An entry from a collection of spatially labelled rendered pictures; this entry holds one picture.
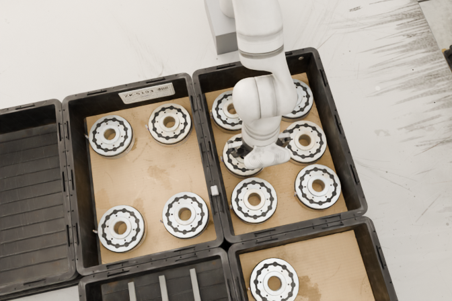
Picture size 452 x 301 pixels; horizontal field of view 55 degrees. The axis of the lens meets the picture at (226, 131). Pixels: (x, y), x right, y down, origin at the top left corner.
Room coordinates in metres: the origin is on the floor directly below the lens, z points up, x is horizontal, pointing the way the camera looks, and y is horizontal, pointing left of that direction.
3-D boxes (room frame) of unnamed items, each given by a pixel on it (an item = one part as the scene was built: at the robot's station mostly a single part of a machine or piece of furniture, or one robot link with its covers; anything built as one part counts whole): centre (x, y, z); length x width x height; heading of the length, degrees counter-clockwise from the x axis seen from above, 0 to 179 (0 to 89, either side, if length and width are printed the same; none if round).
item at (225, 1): (0.74, -0.06, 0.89); 0.09 x 0.09 x 0.17; 16
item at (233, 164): (0.29, -0.04, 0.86); 0.10 x 0.10 x 0.01
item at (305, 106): (0.42, -0.17, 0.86); 0.10 x 0.10 x 0.01
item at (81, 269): (0.26, 0.19, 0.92); 0.40 x 0.30 x 0.02; 7
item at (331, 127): (0.30, -0.10, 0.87); 0.40 x 0.30 x 0.11; 7
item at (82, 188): (0.26, 0.19, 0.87); 0.40 x 0.30 x 0.11; 7
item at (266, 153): (0.27, -0.07, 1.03); 0.11 x 0.09 x 0.06; 6
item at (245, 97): (0.29, -0.06, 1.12); 0.09 x 0.07 x 0.15; 94
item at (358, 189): (0.30, -0.10, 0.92); 0.40 x 0.30 x 0.02; 7
